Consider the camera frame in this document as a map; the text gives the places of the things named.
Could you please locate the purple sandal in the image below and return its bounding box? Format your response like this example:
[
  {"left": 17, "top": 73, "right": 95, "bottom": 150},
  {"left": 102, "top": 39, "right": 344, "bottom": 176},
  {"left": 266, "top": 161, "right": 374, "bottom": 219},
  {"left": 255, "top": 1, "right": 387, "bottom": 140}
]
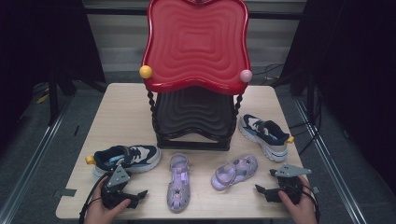
[
  {"left": 166, "top": 152, "right": 191, "bottom": 214},
  {"left": 210, "top": 154, "right": 259, "bottom": 191}
]

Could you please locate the person's left hand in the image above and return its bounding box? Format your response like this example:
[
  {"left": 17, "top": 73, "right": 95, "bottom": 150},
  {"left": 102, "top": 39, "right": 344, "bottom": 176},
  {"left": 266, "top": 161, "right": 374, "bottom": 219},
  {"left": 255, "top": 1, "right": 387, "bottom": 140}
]
[{"left": 83, "top": 178, "right": 132, "bottom": 224}]

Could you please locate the red and black shoe rack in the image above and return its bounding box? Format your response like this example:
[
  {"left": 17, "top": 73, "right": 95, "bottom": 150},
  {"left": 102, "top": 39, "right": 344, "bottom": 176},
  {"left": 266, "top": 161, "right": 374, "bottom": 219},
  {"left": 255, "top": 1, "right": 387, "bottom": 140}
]
[{"left": 138, "top": 0, "right": 254, "bottom": 152}]

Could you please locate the person's right hand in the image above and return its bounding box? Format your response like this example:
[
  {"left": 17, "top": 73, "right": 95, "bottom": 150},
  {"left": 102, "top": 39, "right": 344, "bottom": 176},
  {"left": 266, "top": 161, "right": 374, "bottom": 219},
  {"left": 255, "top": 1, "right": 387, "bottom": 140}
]
[{"left": 277, "top": 175, "right": 318, "bottom": 224}]

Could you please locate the black floor cable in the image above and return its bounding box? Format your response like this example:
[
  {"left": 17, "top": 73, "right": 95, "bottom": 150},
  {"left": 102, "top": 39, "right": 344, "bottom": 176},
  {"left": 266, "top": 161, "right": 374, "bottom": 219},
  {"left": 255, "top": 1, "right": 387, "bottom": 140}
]
[
  {"left": 288, "top": 90, "right": 325, "bottom": 157},
  {"left": 251, "top": 63, "right": 285, "bottom": 78}
]

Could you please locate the metal floor rail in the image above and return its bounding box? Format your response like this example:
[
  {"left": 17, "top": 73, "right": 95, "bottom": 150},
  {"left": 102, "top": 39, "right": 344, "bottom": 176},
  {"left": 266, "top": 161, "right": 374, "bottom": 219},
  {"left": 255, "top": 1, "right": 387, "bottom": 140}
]
[
  {"left": 293, "top": 97, "right": 368, "bottom": 224},
  {"left": 0, "top": 92, "right": 76, "bottom": 224}
]

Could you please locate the black metal stand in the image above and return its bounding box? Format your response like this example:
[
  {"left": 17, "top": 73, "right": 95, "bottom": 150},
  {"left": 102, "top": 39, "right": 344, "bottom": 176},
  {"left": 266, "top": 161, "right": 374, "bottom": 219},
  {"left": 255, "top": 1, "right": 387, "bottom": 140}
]
[
  {"left": 306, "top": 73, "right": 316, "bottom": 125},
  {"left": 48, "top": 71, "right": 60, "bottom": 127}
]

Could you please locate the black curtain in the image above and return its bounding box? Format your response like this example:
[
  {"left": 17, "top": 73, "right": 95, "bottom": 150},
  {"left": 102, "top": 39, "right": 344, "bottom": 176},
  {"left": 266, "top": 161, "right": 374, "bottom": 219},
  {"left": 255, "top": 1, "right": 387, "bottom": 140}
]
[
  {"left": 279, "top": 0, "right": 396, "bottom": 194},
  {"left": 0, "top": 0, "right": 106, "bottom": 153}
]

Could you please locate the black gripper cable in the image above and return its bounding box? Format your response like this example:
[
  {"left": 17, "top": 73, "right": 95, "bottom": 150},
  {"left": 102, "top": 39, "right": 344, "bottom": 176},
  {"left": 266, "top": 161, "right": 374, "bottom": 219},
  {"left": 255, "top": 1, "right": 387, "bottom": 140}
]
[
  {"left": 78, "top": 174, "right": 110, "bottom": 224},
  {"left": 302, "top": 183, "right": 321, "bottom": 223}
]

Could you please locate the navy and white sneaker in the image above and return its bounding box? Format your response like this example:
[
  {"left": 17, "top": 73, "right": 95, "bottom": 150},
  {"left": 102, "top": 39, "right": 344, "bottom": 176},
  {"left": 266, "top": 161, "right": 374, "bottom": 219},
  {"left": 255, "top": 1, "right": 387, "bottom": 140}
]
[
  {"left": 237, "top": 113, "right": 295, "bottom": 163},
  {"left": 85, "top": 144, "right": 163, "bottom": 180}
]

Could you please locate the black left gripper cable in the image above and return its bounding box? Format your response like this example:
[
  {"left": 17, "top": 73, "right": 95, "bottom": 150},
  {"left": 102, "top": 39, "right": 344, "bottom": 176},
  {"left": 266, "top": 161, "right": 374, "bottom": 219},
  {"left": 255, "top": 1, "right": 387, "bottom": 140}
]
[{"left": 78, "top": 174, "right": 110, "bottom": 224}]

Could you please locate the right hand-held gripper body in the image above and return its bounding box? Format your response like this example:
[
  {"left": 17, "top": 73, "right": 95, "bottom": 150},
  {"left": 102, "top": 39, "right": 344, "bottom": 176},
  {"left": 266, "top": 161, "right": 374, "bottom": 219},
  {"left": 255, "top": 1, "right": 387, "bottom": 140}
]
[{"left": 274, "top": 163, "right": 313, "bottom": 205}]

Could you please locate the yellow floor tape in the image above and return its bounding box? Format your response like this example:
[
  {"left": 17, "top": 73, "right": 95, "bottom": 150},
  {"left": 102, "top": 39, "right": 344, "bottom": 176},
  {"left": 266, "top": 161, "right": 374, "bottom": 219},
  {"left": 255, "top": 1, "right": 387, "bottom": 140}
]
[{"left": 35, "top": 92, "right": 50, "bottom": 105}]

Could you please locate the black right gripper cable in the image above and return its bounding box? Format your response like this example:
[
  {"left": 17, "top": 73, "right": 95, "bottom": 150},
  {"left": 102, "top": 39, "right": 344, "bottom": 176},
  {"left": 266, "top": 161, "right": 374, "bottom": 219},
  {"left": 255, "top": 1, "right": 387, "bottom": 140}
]
[{"left": 302, "top": 183, "right": 321, "bottom": 223}]

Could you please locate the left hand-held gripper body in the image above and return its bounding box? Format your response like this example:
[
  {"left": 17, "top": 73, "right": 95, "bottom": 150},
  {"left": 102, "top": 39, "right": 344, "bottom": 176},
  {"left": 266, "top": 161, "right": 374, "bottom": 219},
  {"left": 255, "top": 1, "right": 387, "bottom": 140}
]
[{"left": 100, "top": 164, "right": 135, "bottom": 210}]

